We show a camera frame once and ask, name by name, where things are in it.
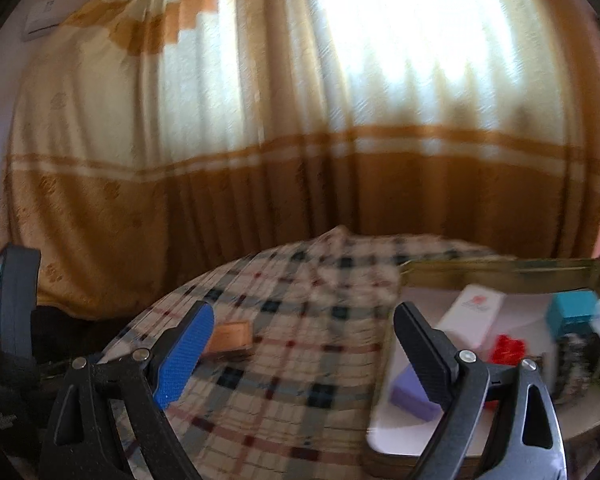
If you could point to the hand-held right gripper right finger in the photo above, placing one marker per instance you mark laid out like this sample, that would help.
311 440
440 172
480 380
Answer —
430 355

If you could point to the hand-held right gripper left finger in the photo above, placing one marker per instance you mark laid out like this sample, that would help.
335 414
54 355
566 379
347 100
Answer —
185 355

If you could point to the brown rectangular card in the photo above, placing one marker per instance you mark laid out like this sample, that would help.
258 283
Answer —
232 337

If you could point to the pink and white box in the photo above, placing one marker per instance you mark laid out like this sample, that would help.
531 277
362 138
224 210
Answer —
475 310

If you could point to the red building block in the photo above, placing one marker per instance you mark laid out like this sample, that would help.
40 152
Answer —
507 347

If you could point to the gold metal tin tray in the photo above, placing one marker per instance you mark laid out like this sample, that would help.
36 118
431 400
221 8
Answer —
480 270

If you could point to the teal building block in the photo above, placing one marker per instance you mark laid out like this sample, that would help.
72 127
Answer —
572 310

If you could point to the purple block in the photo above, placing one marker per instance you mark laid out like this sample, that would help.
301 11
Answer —
405 390

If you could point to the plaid tablecloth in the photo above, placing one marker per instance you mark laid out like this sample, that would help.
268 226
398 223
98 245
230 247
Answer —
290 320

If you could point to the black toy car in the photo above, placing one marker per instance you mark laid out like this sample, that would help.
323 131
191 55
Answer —
575 360

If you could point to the beige and orange curtain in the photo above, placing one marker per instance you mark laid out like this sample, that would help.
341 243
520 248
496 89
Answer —
230 160

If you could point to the white air conditioner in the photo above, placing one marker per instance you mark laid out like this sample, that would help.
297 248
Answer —
50 15

